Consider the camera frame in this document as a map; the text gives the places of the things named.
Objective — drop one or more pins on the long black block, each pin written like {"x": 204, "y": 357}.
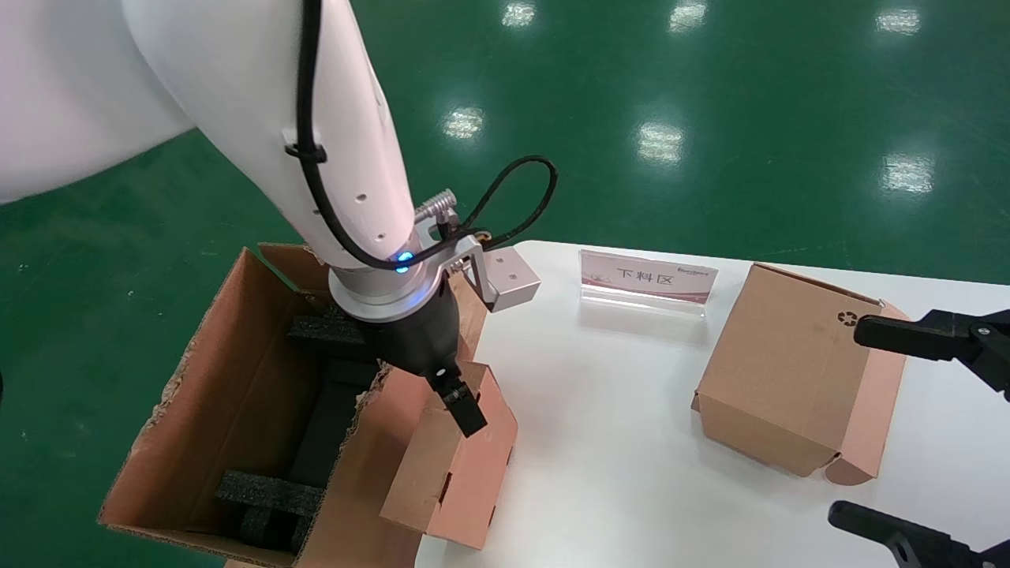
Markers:
{"x": 331, "y": 426}

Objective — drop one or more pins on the cardboard box with recycle mark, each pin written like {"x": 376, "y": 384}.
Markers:
{"x": 789, "y": 363}

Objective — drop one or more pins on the big open cardboard box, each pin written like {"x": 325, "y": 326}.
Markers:
{"x": 237, "y": 379}

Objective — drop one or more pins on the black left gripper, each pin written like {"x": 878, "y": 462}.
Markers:
{"x": 414, "y": 339}

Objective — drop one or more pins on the wooden board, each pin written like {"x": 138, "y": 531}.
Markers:
{"x": 472, "y": 331}

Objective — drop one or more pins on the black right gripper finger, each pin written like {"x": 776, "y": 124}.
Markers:
{"x": 915, "y": 544}
{"x": 907, "y": 338}

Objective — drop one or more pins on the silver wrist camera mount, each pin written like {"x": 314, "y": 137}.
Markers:
{"x": 513, "y": 280}

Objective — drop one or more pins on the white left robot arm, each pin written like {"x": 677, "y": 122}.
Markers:
{"x": 237, "y": 95}

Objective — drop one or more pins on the acrylic sign with Chinese text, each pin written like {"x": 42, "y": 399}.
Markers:
{"x": 647, "y": 276}

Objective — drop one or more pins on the small plain cardboard box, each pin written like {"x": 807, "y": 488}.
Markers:
{"x": 458, "y": 489}

